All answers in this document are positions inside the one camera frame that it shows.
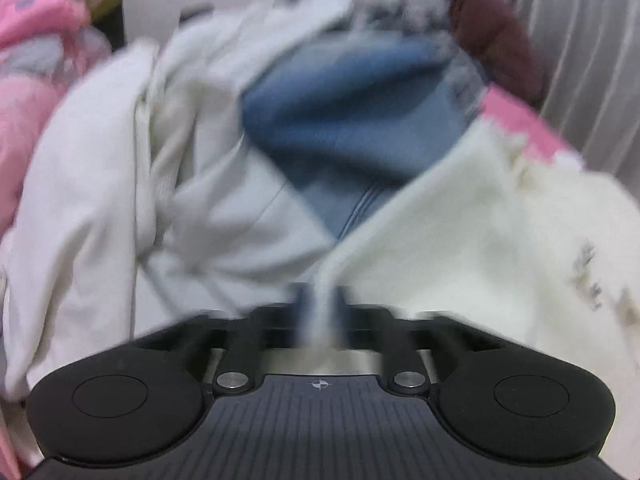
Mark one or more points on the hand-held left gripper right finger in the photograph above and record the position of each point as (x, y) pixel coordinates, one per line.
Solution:
(342, 310)

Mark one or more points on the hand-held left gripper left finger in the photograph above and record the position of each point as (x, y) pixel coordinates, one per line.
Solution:
(297, 305)

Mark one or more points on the cream knit sweater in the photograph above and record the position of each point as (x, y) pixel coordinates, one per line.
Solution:
(475, 240)

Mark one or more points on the white cotton garment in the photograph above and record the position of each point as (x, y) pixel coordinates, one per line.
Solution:
(90, 185)

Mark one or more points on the dark plaid shirt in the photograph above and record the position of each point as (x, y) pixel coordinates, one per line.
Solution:
(470, 95)

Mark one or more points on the pink floral blanket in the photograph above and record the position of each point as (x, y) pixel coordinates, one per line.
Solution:
(525, 130)

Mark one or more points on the pink grey quilt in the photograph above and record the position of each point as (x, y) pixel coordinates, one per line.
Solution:
(25, 110)

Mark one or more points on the grey curtain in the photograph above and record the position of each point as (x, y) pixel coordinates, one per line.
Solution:
(590, 60)

